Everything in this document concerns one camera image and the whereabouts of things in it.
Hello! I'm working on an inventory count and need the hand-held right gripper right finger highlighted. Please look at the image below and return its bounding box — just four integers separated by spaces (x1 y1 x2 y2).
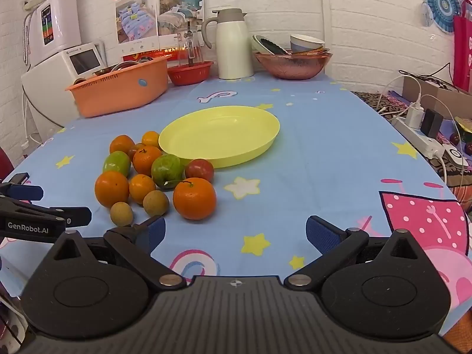
286 215 425 291

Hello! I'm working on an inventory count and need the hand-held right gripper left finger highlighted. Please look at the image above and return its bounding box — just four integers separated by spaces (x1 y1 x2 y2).
48 216 187 292

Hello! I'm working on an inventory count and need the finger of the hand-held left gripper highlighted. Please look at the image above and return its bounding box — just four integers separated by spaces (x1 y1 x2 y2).
0 173 44 201
0 195 93 227

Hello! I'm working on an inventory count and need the small brown kiwi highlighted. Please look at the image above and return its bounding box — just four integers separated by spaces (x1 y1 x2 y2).
110 201 134 227
142 190 170 217

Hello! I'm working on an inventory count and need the large orange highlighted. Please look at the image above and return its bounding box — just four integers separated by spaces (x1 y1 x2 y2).
109 135 136 155
94 171 130 208

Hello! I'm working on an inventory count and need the orange with thin stem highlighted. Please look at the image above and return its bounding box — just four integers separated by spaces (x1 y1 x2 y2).
173 178 217 221

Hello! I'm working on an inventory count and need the mandarin with dark calyx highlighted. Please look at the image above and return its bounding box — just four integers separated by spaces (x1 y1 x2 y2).
133 147 163 176

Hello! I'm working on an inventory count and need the yellow plastic plate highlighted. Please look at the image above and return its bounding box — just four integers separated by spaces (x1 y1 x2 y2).
158 106 281 169

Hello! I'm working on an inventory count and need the blue printed tablecloth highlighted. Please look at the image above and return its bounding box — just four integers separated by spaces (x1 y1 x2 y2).
0 72 472 340

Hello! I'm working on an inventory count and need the dark red plum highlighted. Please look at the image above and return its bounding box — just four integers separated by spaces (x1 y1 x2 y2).
127 142 145 161

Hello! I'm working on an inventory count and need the white appliance with screen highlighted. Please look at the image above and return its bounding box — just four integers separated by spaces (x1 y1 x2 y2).
21 42 107 130

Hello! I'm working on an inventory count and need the orange plastic basket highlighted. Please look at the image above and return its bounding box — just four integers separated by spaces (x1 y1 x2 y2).
65 56 170 118

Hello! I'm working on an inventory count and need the white power strip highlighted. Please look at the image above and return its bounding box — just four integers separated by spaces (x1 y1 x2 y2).
391 116 470 167

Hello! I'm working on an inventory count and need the white charger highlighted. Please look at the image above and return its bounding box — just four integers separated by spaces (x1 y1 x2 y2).
406 104 425 130

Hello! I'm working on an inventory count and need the black power adapter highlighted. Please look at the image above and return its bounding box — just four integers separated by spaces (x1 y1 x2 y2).
420 109 444 139

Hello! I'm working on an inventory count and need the red plastic basket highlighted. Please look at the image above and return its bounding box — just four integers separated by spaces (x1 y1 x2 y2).
167 61 214 86

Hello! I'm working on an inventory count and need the pink glass bowl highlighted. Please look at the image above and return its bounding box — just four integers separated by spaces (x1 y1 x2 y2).
253 52 333 80

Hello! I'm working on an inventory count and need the white water purifier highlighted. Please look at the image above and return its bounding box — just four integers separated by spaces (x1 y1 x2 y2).
23 0 82 67

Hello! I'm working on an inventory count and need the cardboard box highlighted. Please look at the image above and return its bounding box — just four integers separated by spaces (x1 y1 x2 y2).
402 76 472 120

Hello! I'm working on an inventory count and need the clear glass cup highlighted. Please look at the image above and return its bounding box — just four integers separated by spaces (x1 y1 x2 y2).
176 30 204 67

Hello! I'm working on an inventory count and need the white blue ceramic bowl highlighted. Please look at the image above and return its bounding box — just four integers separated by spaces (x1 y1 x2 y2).
290 34 326 53

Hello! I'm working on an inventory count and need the white thermos jug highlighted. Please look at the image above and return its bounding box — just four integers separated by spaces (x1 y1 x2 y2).
201 8 255 80

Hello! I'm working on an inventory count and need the red gift bag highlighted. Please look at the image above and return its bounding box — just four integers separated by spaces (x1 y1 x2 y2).
453 0 472 93

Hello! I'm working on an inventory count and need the blue round paper fan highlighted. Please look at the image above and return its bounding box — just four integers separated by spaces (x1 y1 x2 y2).
422 0 464 34

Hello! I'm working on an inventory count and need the white cable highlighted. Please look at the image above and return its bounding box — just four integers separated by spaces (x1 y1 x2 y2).
376 75 466 163

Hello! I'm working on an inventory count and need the wall poster with bedroom photos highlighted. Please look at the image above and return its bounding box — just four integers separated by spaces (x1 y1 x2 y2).
114 0 206 63

